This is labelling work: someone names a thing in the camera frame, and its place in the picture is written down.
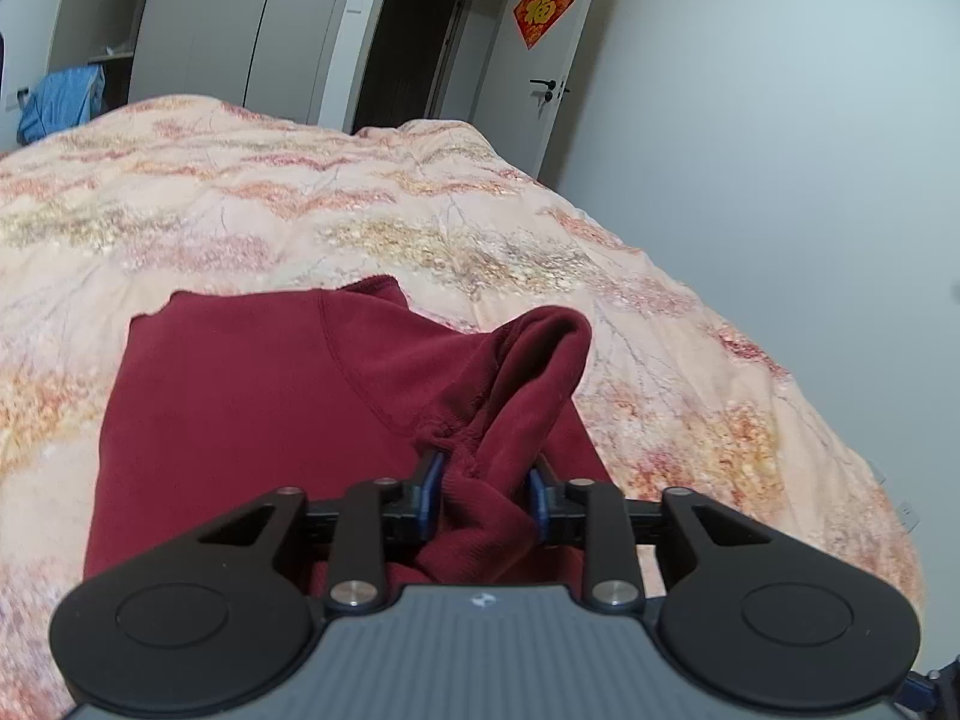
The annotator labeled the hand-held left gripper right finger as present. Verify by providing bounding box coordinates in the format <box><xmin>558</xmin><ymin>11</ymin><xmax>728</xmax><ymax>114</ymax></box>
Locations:
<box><xmin>529</xmin><ymin>457</ymin><xmax>773</xmax><ymax>612</ymax></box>

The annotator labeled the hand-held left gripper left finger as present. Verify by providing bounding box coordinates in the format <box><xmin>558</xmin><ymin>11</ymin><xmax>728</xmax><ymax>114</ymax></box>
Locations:
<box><xmin>196</xmin><ymin>450</ymin><xmax>447</xmax><ymax>611</ymax></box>

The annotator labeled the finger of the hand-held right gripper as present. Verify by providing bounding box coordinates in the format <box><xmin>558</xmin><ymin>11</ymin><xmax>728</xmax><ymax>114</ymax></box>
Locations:
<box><xmin>896</xmin><ymin>652</ymin><xmax>960</xmax><ymax>720</ymax></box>

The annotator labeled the dark red knit sweater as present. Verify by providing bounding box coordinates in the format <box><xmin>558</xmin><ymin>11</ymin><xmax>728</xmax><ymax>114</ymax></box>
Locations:
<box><xmin>82</xmin><ymin>275</ymin><xmax>668</xmax><ymax>593</ymax></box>

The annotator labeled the floral peach bed blanket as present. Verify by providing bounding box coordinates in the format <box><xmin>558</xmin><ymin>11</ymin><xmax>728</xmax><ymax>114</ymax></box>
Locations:
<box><xmin>0</xmin><ymin>94</ymin><xmax>927</xmax><ymax>713</ymax></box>

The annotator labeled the white room door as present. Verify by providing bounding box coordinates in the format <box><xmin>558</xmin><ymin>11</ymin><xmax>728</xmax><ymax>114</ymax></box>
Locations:
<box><xmin>469</xmin><ymin>0</ymin><xmax>623</xmax><ymax>185</ymax></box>

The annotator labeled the red diamond door decoration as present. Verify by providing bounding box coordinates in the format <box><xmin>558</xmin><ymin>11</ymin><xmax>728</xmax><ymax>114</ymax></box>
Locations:
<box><xmin>513</xmin><ymin>0</ymin><xmax>575</xmax><ymax>51</ymax></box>

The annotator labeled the grey white wardrobe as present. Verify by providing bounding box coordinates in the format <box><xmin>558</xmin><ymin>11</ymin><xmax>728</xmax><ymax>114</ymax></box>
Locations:
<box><xmin>49</xmin><ymin>0</ymin><xmax>376</xmax><ymax>136</ymax></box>

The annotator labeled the blue garment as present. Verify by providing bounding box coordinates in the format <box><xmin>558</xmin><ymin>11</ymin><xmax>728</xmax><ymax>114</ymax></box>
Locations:
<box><xmin>16</xmin><ymin>64</ymin><xmax>106</xmax><ymax>145</ymax></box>

